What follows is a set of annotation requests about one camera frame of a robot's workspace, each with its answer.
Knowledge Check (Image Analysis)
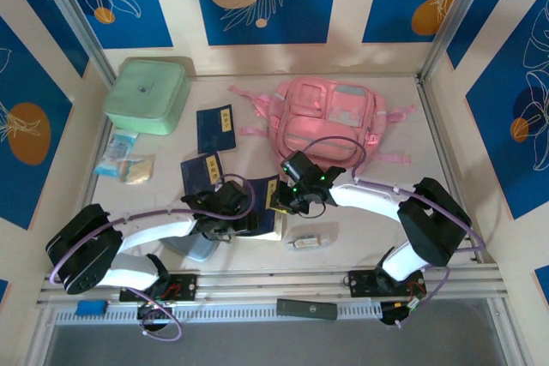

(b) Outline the dark blue notebook yellow label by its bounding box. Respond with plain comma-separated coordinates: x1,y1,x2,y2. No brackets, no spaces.
179,151,226,200
235,175,289,242
196,104,238,154

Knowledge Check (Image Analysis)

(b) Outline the grey blue pencil case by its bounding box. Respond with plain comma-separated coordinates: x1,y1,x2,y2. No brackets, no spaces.
165,232,220,262

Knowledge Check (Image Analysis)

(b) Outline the pink student backpack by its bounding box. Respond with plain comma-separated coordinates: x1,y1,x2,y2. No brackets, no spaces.
226,75,418,183

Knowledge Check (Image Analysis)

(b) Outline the blue tissue pack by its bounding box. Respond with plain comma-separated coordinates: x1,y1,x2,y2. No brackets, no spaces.
93,132,139,177

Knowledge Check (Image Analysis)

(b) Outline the mint green lunch bag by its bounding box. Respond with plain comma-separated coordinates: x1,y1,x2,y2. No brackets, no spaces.
102,57,192,135

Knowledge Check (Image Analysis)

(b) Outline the small clear wrapped packet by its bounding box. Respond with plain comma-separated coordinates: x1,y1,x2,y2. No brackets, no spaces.
118,154,155,186

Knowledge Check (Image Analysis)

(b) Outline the dark green flat bar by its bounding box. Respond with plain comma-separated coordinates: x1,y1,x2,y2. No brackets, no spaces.
275,298,339,321

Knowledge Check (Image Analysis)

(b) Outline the small circuit board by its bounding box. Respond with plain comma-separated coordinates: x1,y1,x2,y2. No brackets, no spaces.
136,299,175,327
379,297,426,327

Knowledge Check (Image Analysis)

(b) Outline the blue foam block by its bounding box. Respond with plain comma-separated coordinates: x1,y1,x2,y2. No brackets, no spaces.
75,299,108,316

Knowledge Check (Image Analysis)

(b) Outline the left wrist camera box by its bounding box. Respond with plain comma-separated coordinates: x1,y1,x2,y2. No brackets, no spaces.
214,180,248,213

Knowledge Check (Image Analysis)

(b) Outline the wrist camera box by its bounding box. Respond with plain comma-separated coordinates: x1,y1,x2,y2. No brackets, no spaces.
281,150,317,181
214,180,248,213

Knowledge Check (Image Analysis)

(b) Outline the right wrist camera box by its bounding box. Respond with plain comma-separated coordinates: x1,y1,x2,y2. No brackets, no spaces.
281,150,317,181

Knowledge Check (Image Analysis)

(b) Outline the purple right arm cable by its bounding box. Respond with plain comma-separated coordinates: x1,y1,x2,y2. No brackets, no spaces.
305,136,487,329

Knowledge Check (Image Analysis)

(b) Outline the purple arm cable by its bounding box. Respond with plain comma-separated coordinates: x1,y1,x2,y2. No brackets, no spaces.
305,136,487,329
49,175,257,341

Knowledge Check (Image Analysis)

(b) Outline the long aluminium base rail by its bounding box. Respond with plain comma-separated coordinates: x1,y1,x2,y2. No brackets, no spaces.
36,265,511,306

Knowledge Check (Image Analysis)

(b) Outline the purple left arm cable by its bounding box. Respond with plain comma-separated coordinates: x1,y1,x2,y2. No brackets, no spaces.
49,175,257,341

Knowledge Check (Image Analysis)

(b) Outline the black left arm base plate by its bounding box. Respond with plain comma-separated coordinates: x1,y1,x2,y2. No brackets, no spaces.
118,273,198,303

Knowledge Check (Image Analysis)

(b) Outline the grey slotted cable duct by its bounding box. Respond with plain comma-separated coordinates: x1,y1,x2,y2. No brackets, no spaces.
53,303,383,327

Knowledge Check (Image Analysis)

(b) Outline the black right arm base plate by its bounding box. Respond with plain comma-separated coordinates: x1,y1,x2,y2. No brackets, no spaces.
347,269,426,298

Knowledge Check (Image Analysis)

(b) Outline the aluminium frame post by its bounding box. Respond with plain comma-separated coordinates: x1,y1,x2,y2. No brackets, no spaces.
418,0,490,82
32,0,118,81

